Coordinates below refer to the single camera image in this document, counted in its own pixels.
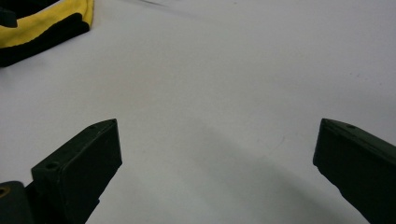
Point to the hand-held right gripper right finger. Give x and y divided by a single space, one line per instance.
358 168

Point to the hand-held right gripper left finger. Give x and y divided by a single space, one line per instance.
77 168

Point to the yellow and black towel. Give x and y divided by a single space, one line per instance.
40 23

